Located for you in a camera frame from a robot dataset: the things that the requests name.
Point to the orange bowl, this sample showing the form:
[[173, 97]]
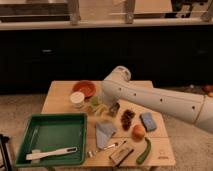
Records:
[[86, 87]]

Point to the white plastic spatula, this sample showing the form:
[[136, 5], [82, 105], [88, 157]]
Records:
[[34, 156]]

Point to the black stand at left edge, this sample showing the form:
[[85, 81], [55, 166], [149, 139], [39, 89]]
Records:
[[3, 149]]

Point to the orange fruit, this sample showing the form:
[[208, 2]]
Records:
[[138, 132]]

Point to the green plastic tray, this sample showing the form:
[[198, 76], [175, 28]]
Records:
[[48, 132]]

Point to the blue folded cloth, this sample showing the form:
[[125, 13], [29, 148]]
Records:
[[104, 131]]

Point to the wooden block brush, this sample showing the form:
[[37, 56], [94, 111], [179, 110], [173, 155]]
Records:
[[121, 153]]

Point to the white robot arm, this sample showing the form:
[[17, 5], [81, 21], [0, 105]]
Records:
[[192, 108]]

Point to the dark grape bunch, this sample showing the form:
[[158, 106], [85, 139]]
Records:
[[126, 119]]

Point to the dark cabinet counter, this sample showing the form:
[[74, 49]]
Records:
[[32, 55]]

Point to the metal fork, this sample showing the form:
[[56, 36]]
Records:
[[91, 153]]

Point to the yellow banana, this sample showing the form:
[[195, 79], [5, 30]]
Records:
[[96, 106]]

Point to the blue sponge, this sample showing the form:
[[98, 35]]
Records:
[[148, 122]]

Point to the green cucumber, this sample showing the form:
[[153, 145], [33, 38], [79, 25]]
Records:
[[141, 158]]

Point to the small metal cup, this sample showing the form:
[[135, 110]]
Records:
[[114, 109]]

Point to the white cup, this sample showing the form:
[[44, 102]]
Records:
[[77, 99]]

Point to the wooden table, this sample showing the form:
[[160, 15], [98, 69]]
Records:
[[161, 154]]

